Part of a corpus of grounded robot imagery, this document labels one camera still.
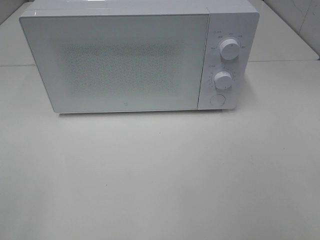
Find round door release button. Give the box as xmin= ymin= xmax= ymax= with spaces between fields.
xmin=210 ymin=94 xmax=226 ymax=108

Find white microwave door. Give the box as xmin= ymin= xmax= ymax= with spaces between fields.
xmin=20 ymin=14 xmax=209 ymax=114

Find white control knob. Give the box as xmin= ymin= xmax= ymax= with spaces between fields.
xmin=217 ymin=36 xmax=241 ymax=61
xmin=213 ymin=71 xmax=233 ymax=90

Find white microwave oven body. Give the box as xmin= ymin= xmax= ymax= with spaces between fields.
xmin=19 ymin=0 xmax=260 ymax=111

